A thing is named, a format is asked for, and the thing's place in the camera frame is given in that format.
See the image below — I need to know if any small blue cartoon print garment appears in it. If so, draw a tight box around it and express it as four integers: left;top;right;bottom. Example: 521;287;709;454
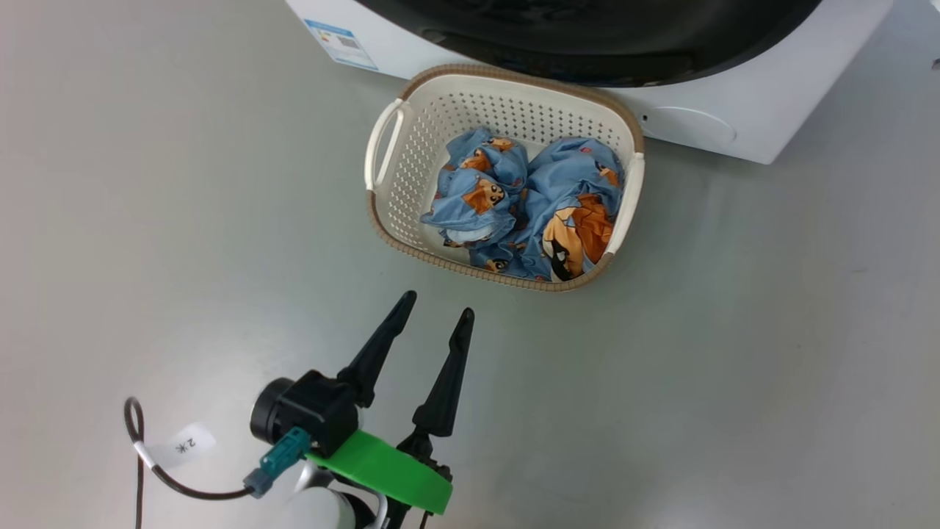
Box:
420;127;529;248

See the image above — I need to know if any black round washing machine door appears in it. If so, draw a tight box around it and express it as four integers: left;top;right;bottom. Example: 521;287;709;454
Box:
356;0;823;88

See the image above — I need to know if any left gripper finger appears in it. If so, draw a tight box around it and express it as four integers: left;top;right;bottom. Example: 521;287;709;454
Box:
411;307;475;439
336;290;417;409

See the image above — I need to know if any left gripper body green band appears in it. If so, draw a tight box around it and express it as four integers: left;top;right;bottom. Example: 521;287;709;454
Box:
305;430;454;529

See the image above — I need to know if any white washing machine body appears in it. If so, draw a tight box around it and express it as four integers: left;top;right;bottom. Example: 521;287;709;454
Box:
285;0;895;165

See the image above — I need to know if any white cable tag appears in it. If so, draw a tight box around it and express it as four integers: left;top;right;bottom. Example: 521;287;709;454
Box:
151;423;217;471

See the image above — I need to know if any blue garment with orange print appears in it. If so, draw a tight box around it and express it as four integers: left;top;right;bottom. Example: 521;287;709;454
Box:
469;137;626;283

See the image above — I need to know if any black cable with teal plug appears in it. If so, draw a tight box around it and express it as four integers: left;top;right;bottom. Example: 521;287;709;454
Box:
123;397;312;529

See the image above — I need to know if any round filter cover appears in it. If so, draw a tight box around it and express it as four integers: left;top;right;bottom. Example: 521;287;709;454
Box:
646;107;737;145

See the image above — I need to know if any cream perforated laundry basket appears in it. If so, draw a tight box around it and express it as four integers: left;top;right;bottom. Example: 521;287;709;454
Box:
364;64;646;292

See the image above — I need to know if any blue energy label sticker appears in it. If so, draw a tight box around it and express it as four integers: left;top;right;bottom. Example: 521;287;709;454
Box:
304;19;379;72

